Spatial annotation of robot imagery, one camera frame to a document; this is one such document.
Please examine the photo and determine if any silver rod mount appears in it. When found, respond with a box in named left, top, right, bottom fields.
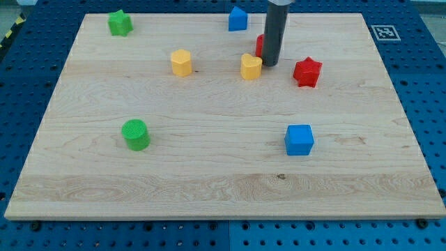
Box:
left=268, top=0, right=295, bottom=6

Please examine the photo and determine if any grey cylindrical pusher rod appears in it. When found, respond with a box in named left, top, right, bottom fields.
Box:
left=261, top=2, right=290, bottom=67

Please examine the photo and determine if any red circle block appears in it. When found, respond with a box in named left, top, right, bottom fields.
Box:
left=255, top=34, right=264, bottom=57

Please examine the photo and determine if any blue triangle block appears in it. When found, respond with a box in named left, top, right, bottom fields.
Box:
left=228, top=6, right=248, bottom=31

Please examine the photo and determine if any yellow heart block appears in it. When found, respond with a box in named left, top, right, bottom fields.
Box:
left=240, top=54, right=263, bottom=80

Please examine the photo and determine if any red star block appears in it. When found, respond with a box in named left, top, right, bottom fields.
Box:
left=293, top=56, right=323, bottom=88

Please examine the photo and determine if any yellow hexagon block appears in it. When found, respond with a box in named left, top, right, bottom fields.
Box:
left=171, top=49, right=192, bottom=77

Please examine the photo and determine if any white fiducial marker tag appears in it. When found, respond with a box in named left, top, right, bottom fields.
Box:
left=371, top=24, right=401, bottom=41

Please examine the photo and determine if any blue cube block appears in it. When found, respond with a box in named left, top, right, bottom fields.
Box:
left=284, top=125, right=314, bottom=155

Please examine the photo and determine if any wooden board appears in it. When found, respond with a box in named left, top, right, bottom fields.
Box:
left=5, top=13, right=445, bottom=221

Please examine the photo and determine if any green star block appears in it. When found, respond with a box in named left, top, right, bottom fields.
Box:
left=107, top=9, right=134, bottom=36

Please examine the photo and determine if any green cylinder block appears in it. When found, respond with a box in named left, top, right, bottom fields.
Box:
left=121, top=119, right=151, bottom=151

